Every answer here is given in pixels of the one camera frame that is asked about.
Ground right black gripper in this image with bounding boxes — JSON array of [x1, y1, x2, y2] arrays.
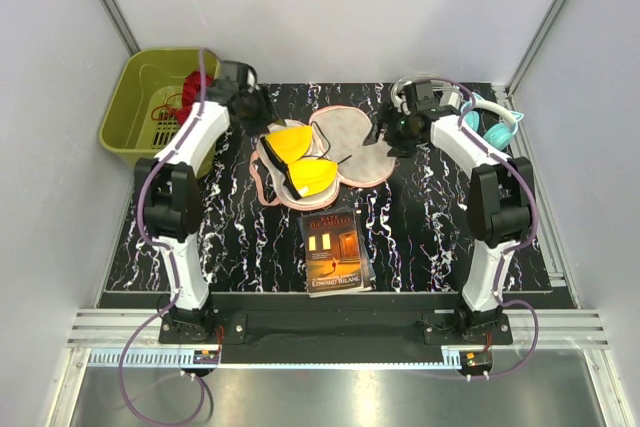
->
[[362, 103, 418, 160]]

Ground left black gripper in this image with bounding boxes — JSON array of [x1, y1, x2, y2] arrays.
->
[[239, 84, 286, 137]]

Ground yellow bra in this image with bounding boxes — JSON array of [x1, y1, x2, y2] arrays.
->
[[260, 125, 351, 200]]

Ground pink patterned mesh laundry bag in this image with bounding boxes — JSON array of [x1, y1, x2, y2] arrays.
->
[[249, 105, 395, 211]]

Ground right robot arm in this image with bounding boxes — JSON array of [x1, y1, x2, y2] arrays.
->
[[363, 75, 538, 344]]

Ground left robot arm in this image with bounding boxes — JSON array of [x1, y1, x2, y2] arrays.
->
[[134, 61, 281, 343]]

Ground red bra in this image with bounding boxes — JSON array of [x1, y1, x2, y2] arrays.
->
[[150, 71, 201, 126]]

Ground white grey headphones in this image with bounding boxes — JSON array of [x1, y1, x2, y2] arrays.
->
[[391, 72, 463, 114]]

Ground teal cat-ear headphones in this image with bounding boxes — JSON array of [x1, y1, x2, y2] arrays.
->
[[460, 93, 524, 151]]

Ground olive green plastic basket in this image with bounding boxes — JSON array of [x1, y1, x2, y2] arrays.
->
[[99, 48, 199, 169]]

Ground orange paperback book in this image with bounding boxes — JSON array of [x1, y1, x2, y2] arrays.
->
[[299, 208, 375, 297]]

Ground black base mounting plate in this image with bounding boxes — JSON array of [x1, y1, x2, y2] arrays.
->
[[159, 292, 513, 367]]

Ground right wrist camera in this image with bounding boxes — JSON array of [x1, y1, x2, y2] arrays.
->
[[402, 80, 440, 113]]

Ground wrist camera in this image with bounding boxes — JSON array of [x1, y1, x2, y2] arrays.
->
[[210, 61, 257, 103], [402, 80, 440, 113]]

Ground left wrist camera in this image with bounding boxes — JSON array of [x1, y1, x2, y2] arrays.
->
[[210, 61, 257, 103]]

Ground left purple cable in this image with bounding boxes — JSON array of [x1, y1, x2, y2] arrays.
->
[[117, 46, 224, 423]]

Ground aluminium frame rail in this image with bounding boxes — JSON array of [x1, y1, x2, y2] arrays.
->
[[63, 309, 634, 426]]

